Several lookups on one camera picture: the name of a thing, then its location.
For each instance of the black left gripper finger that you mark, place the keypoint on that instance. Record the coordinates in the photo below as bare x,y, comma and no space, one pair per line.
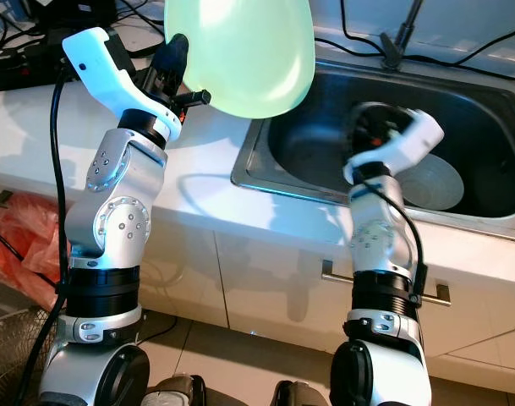
172,61

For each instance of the light green plate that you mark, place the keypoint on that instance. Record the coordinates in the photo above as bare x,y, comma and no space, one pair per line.
249,51

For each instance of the white bowl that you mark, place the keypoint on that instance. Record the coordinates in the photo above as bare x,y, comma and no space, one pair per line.
439,186

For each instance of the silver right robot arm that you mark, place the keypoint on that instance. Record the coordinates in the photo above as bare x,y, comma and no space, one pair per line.
380,245

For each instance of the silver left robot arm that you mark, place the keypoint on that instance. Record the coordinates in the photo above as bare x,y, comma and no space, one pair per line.
113,220

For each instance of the white kitchen cabinet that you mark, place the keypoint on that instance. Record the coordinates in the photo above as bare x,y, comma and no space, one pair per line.
249,288

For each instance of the stainless steel sink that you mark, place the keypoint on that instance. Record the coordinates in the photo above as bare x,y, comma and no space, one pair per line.
308,144

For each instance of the black clamp stand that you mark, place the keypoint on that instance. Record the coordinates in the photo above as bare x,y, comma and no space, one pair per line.
394,51

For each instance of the black power strip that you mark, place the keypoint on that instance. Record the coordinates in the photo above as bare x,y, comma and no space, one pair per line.
29,68

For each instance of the red plastic bag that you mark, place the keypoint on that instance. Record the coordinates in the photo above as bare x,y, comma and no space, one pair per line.
20,254

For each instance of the dark right robot foot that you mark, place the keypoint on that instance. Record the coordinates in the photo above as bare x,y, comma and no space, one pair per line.
299,396

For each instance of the dark robot foot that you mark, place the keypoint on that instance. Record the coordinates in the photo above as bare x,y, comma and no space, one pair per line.
299,396
179,393

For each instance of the dark left robot foot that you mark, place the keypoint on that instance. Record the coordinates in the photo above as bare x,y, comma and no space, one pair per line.
179,393

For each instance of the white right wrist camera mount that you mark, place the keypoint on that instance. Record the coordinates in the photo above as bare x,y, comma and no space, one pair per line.
418,135

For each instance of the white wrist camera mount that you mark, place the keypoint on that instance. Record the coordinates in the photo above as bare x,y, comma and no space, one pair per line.
418,135
92,55

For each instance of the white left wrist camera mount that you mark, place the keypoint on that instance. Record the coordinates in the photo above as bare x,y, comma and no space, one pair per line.
92,55

